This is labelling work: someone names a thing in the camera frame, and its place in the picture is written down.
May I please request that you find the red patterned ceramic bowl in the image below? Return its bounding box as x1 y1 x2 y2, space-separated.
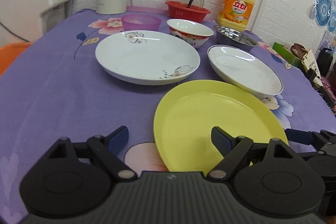
167 19 214 49

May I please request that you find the black bag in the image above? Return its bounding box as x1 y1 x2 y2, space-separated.
317 48 333 77

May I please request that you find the orange plastic basin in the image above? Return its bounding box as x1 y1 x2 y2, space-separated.
0 42 32 76

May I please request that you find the red plastic basket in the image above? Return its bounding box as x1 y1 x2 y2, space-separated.
165 1 211 23

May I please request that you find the purple plastic bowl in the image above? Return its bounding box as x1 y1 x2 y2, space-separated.
121 14 162 31

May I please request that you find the white blue-rimmed plate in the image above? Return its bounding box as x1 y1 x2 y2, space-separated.
207 45 284 98

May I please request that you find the stainless steel bowl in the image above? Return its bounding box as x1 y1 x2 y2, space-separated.
214 25 259 52

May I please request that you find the white paper bag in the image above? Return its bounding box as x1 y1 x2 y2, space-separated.
290 43 322 86

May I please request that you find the yellow plastic plate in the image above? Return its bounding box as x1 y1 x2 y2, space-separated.
153 80 288 173

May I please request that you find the yellow dish soap bottle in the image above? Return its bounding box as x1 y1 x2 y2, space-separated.
217 0 256 32

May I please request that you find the large white floral plate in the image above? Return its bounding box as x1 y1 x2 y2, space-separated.
95 30 201 86

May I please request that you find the green box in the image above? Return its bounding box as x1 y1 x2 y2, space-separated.
272 43 303 69

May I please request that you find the blue round wall decoration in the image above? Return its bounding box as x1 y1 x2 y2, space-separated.
311 0 335 32

